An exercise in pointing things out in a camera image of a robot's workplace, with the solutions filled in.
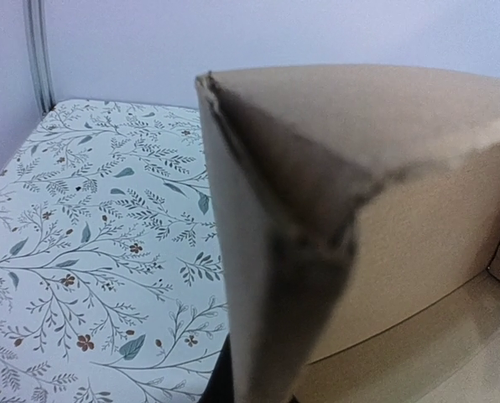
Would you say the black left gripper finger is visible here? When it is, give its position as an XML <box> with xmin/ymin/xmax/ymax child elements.
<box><xmin>201</xmin><ymin>334</ymin><xmax>235</xmax><ymax>403</ymax></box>

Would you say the brown cardboard box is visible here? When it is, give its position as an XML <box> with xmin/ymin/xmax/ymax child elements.
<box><xmin>195</xmin><ymin>65</ymin><xmax>500</xmax><ymax>402</ymax></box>

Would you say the floral patterned table mat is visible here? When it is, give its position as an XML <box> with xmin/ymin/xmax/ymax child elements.
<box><xmin>0</xmin><ymin>99</ymin><xmax>228</xmax><ymax>402</ymax></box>

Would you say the left aluminium corner post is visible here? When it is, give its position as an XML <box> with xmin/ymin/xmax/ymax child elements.
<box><xmin>23</xmin><ymin>0</ymin><xmax>56</xmax><ymax>116</ymax></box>

